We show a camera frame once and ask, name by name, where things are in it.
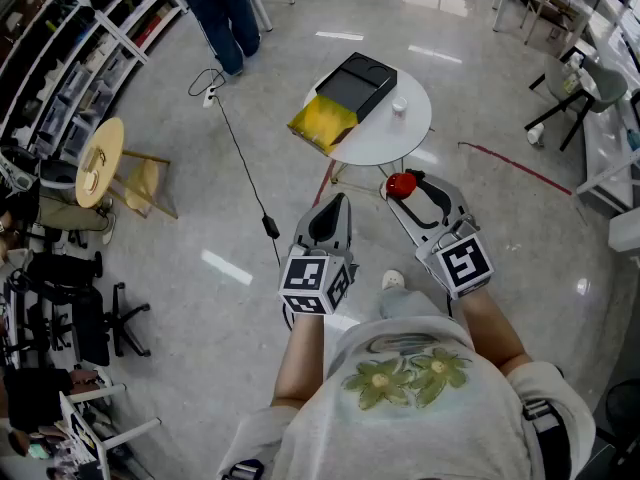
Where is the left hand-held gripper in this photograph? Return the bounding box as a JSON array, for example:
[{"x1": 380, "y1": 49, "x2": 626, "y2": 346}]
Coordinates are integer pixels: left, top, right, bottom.
[{"x1": 278, "y1": 192, "x2": 359, "y2": 316}]

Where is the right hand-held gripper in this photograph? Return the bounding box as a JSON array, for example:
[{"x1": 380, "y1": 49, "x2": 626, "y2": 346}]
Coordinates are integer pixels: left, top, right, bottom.
[{"x1": 384, "y1": 169, "x2": 496, "y2": 301}]

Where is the dark bottle with red cap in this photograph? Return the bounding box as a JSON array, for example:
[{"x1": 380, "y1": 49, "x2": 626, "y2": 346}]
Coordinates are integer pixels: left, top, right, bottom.
[{"x1": 385, "y1": 171, "x2": 418, "y2": 201}]

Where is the black box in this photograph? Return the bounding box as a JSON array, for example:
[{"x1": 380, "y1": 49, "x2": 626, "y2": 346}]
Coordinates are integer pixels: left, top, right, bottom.
[{"x1": 286, "y1": 51, "x2": 399, "y2": 158}]

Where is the person's left forearm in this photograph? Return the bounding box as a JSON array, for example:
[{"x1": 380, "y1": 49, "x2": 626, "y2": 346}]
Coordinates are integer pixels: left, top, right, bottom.
[{"x1": 271, "y1": 311, "x2": 327, "y2": 410}]

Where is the person's right forearm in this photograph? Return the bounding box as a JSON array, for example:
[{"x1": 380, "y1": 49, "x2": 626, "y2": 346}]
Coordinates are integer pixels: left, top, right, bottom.
[{"x1": 456, "y1": 287, "x2": 533, "y2": 375}]

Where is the white box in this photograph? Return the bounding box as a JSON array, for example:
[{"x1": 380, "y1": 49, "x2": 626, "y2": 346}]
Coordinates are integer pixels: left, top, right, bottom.
[{"x1": 608, "y1": 207, "x2": 640, "y2": 254}]

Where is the red floor tape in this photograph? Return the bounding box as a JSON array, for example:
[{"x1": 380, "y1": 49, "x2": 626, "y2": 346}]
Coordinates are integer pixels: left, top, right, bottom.
[
  {"x1": 311, "y1": 159, "x2": 337, "y2": 210},
  {"x1": 457, "y1": 141, "x2": 574, "y2": 197}
]

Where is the white round table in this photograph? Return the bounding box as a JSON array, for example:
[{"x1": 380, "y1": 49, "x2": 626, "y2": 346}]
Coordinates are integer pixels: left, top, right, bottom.
[{"x1": 303, "y1": 65, "x2": 434, "y2": 193}]

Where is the person's grey trouser leg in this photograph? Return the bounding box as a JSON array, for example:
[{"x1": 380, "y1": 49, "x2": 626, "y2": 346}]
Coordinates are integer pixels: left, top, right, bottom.
[{"x1": 378, "y1": 287, "x2": 444, "y2": 323}]

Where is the long white desk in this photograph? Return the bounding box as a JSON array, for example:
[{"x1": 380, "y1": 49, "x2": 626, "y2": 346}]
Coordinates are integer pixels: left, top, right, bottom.
[{"x1": 573, "y1": 27, "x2": 640, "y2": 215}]

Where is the grey chair with black legs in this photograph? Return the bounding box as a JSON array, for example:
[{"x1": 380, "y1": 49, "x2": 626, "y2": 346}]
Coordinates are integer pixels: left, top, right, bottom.
[{"x1": 523, "y1": 53, "x2": 630, "y2": 152}]

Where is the person's white flower-print shirt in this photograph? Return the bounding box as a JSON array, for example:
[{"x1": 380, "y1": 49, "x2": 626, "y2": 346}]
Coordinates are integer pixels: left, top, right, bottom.
[{"x1": 216, "y1": 315, "x2": 597, "y2": 480}]

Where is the white rectangular table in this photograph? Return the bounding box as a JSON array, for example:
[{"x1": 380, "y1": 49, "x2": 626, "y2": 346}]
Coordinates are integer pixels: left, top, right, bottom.
[{"x1": 243, "y1": 0, "x2": 297, "y2": 34}]

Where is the round wooden side table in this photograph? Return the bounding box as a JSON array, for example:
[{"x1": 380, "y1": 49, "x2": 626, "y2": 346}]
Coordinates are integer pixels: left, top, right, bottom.
[{"x1": 74, "y1": 116, "x2": 179, "y2": 221}]

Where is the white desk with equipment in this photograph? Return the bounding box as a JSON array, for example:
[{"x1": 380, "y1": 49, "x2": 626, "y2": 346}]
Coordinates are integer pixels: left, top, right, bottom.
[{"x1": 491, "y1": 0, "x2": 597, "y2": 45}]

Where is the black office chair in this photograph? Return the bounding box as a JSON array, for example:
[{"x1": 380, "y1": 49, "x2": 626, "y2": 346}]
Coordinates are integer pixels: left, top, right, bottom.
[{"x1": 71, "y1": 280, "x2": 153, "y2": 368}]

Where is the white shelf rack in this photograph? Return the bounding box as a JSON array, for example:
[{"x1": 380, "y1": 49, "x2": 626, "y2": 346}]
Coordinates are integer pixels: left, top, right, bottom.
[{"x1": 0, "y1": 0, "x2": 189, "y2": 162}]

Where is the black power cable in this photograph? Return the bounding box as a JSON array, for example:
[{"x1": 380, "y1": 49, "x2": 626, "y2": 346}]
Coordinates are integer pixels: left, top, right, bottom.
[{"x1": 213, "y1": 94, "x2": 283, "y2": 268}]

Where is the looped black cable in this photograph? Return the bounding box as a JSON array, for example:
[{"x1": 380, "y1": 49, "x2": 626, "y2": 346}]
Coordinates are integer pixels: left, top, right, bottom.
[{"x1": 187, "y1": 66, "x2": 228, "y2": 99}]

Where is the black harness strap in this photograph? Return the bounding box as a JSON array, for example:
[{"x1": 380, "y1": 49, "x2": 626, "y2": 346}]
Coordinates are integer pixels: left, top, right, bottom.
[{"x1": 521, "y1": 396, "x2": 572, "y2": 480}]

